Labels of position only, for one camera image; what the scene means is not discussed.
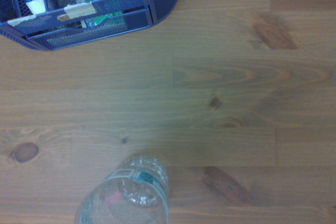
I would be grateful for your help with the clear plastic water bottle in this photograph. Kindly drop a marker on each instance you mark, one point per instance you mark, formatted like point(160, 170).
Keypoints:
point(126, 197)

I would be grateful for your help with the black mesh desk organizer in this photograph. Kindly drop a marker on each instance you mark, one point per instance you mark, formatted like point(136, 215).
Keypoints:
point(110, 6)

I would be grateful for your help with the torn masking tape piece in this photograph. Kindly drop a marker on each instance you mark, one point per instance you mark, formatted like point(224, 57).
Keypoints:
point(22, 20)
point(78, 10)

